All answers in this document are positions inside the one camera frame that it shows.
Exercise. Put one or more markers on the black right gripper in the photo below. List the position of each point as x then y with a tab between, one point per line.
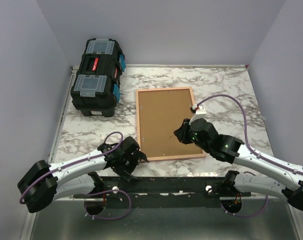
181	132

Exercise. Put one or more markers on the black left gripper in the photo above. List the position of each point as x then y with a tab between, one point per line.
136	159

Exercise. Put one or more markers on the pink picture frame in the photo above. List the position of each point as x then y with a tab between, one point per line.
159	112

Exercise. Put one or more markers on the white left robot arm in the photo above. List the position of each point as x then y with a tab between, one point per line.
45	183

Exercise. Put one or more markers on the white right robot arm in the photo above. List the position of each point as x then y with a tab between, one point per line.
281	179

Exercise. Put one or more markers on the black plastic toolbox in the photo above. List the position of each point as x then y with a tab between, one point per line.
96	89

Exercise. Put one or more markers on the black mounting base rail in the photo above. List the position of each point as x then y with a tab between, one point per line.
163	192

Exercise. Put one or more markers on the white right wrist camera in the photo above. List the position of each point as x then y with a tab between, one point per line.
199	113

